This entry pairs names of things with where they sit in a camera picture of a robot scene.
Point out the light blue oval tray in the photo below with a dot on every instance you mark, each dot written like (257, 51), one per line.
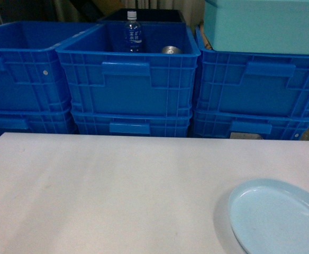
(270, 216)

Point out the blue crate bottom middle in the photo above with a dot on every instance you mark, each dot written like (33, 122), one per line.
(132, 125)

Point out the blue crate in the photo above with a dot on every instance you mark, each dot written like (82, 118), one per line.
(31, 76)
(251, 83)
(60, 122)
(104, 78)
(222, 125)
(132, 125)

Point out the blue crate top middle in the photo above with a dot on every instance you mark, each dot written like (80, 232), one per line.
(104, 78)

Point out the silver metal can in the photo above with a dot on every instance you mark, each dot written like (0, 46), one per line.
(171, 50)

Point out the blue crate top right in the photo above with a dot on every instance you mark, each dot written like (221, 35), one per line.
(251, 83)

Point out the clear water bottle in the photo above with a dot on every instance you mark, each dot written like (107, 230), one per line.
(133, 33)

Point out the blue crate bottom right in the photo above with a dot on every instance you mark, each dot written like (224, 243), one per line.
(222, 125)

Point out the blue crate top left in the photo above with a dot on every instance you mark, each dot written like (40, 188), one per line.
(31, 76)

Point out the blue crate bottom left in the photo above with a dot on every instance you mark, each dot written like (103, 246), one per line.
(60, 122)

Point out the teal plastic box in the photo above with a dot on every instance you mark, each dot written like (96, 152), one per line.
(258, 26)

